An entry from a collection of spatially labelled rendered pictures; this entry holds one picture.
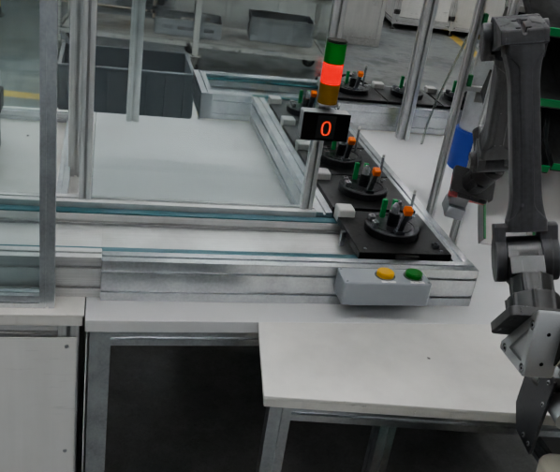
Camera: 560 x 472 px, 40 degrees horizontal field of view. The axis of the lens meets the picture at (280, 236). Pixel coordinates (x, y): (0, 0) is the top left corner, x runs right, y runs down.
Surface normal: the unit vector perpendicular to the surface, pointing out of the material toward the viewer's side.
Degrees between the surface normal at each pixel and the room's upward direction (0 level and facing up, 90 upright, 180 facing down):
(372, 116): 90
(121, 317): 0
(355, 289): 90
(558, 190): 45
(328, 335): 0
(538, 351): 82
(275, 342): 0
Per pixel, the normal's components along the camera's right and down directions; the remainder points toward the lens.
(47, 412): 0.19, 0.45
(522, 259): -0.14, -0.45
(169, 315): 0.14, -0.89
